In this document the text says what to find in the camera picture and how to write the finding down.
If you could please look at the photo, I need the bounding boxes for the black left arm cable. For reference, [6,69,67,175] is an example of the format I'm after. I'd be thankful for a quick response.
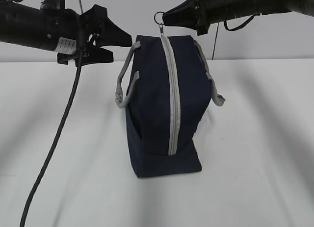
[19,15,104,227]

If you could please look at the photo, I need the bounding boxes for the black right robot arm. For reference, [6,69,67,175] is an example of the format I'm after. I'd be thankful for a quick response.
[162,0,314,35]

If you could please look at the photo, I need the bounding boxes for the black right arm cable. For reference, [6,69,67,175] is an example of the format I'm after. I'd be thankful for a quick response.
[223,13,261,31]

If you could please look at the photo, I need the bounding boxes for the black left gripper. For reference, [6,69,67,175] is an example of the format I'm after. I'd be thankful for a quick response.
[40,0,132,65]

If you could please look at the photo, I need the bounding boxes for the navy blue lunch bag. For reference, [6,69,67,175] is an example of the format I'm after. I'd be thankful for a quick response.
[115,34,225,178]

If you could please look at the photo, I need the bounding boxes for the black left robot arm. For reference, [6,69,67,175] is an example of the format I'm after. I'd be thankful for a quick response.
[0,0,132,66]

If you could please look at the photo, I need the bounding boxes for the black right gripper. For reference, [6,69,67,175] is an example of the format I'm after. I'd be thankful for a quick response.
[162,0,246,36]

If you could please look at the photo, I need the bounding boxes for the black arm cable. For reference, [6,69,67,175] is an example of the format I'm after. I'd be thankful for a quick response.
[19,15,104,227]
[223,13,261,31]

